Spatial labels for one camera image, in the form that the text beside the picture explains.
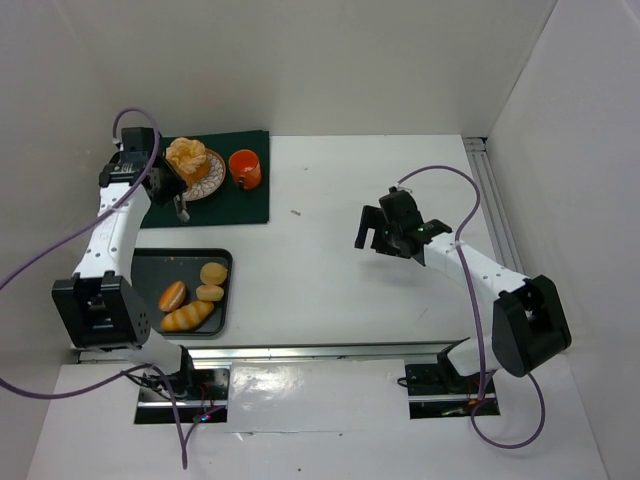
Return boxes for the round sugar-topped bun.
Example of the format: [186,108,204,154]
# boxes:
[166,137,210,186]

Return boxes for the silver metal tongs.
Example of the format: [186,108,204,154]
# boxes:
[173,195,190,223]

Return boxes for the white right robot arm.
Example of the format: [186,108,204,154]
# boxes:
[355,188,572,378]

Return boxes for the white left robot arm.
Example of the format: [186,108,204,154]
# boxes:
[52,127,194,392]

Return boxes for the striped long bread loaf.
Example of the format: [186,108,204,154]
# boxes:
[160,300,214,332]

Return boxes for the floral patterned plate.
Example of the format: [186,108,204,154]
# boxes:
[183,149,227,202]

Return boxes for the dark green cloth mat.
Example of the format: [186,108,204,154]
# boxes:
[141,130,271,229]

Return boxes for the orange mug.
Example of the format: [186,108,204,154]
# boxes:
[229,149,262,190]

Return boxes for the black baking tray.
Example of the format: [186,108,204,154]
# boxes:
[131,248,233,340]

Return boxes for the round yellow bun upper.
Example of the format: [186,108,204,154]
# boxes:
[200,262,228,286]

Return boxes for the round yellow bun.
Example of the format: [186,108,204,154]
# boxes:
[196,284,225,302]
[200,262,228,286]

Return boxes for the cream sandwich bun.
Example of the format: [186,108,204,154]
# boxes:
[158,280,187,313]

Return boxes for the round yellow bun lower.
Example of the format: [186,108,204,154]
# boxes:
[196,284,225,302]

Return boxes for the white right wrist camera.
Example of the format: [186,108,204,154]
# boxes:
[389,184,413,195]

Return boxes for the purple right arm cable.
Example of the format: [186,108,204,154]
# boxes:
[394,164,546,450]

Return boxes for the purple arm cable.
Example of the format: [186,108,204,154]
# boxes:
[0,107,226,470]
[394,164,546,450]

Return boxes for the aluminium rail right side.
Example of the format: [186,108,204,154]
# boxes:
[462,137,524,273]

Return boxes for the aluminium rail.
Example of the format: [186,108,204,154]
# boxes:
[74,340,501,364]
[462,137,524,273]

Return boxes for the aluminium rail front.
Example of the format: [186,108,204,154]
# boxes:
[74,340,501,364]

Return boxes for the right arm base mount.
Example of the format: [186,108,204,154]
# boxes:
[396,341,479,420]

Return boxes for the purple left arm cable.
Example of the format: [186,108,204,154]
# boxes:
[0,107,226,470]

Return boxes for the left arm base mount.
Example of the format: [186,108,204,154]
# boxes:
[130,367,230,425]

